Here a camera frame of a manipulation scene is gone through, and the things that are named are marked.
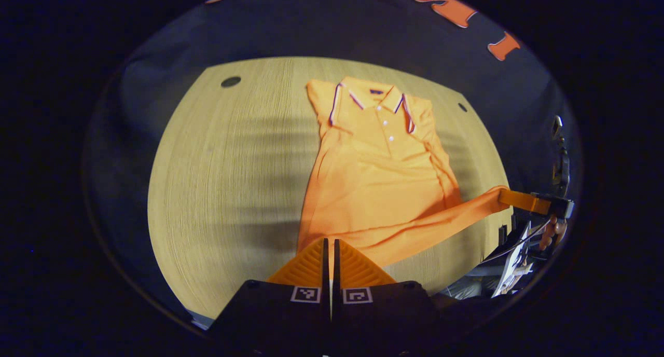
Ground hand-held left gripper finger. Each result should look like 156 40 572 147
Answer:
332 239 448 357
207 238 331 357

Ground white papers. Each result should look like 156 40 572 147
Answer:
490 223 536 298

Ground black backdrop cloth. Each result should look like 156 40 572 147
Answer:
83 0 584 316

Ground orange T-shirt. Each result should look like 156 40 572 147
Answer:
297 77 511 269

